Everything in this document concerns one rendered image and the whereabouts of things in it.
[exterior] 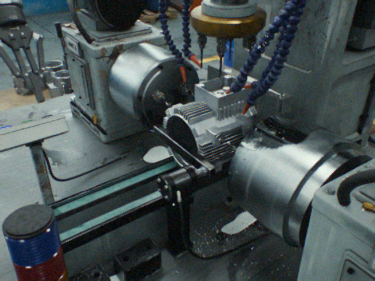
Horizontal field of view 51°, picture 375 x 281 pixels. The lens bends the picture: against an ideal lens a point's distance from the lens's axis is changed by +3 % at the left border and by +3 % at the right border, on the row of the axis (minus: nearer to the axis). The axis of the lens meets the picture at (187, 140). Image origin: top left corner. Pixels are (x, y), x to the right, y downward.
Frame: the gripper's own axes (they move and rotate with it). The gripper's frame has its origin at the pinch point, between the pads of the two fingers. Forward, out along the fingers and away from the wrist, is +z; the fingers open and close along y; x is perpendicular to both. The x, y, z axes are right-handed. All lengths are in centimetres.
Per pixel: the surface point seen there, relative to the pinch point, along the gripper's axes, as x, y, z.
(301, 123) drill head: -49, 38, 28
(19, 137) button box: -3.5, -8.6, 11.1
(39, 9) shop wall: 499, 150, -196
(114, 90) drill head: 9.5, 23.9, 4.2
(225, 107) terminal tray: -27.0, 36.8, 20.0
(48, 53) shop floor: 360, 103, -97
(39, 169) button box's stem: 4.0, -5.8, 20.3
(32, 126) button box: -3.5, -4.9, 9.4
